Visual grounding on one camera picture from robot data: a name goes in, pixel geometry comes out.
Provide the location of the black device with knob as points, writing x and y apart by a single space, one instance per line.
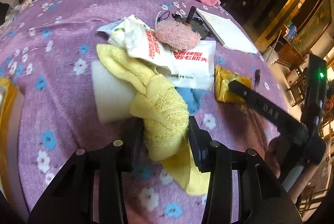
196 24

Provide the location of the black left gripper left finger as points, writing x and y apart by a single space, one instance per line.
115 159

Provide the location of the yellow-rimmed white storage box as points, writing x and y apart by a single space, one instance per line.
8 96

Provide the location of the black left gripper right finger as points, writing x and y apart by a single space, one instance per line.
211 156

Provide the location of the person's right hand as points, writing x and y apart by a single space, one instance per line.
275 154

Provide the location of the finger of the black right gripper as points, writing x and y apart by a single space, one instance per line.
261 103

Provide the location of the yellow towel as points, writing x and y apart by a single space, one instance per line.
165 116

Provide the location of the blue cloth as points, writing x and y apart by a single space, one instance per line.
193 98

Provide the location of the purple floral tablecloth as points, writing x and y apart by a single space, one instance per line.
48 50

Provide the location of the white red-text plastic bag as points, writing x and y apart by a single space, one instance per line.
193 68

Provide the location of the white foam sponge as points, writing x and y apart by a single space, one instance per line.
113 96

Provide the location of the pink fluffy round pad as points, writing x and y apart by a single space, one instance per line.
177 35

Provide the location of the white notebook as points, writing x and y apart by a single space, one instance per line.
227 33

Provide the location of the white plastic bags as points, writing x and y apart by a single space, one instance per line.
13 12

